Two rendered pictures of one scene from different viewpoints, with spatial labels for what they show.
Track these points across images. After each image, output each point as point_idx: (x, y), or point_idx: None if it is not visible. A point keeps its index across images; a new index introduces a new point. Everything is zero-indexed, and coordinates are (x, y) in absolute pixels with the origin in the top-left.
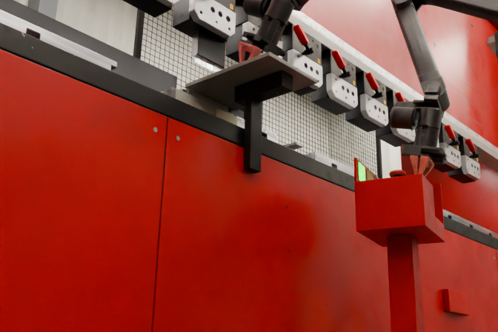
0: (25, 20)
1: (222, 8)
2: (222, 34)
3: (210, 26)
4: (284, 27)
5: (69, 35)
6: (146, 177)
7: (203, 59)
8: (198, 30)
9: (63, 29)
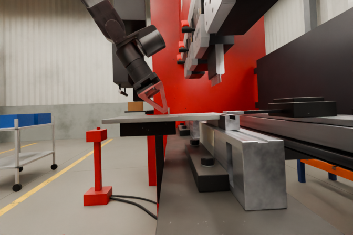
0: (315, 38)
1: (197, 27)
2: (202, 49)
3: (197, 54)
4: (127, 68)
5: (348, 18)
6: None
7: (213, 78)
8: (207, 57)
9: (341, 18)
